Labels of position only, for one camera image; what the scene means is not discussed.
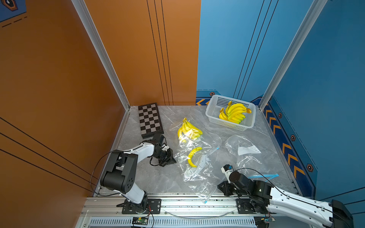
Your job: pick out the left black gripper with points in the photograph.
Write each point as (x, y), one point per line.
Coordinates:
(169, 160)

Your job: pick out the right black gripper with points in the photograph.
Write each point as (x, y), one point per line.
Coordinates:
(224, 187)

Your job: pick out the clear zip-top bag blue seal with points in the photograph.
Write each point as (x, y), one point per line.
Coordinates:
(265, 176)

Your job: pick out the yellow banana bunch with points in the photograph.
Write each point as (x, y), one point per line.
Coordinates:
(228, 107)

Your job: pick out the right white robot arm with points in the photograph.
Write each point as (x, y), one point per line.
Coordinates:
(263, 197)

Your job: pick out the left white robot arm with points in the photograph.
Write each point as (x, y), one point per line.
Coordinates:
(120, 170)

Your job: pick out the brown checkered chessboard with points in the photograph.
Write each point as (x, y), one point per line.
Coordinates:
(150, 121)

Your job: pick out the right green circuit board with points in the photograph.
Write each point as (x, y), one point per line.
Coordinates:
(263, 222)

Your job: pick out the green circuit board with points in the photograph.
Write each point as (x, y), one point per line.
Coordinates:
(140, 221)
(263, 222)

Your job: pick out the left green circuit board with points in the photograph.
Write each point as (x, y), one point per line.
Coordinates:
(140, 221)

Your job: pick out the white plastic basket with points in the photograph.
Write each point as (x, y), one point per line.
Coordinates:
(217, 102)

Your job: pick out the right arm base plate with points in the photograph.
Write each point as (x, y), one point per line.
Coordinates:
(244, 206)

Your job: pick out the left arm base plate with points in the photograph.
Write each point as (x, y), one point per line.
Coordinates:
(145, 207)

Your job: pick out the aluminium front rail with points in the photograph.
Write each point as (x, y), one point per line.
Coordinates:
(178, 205)

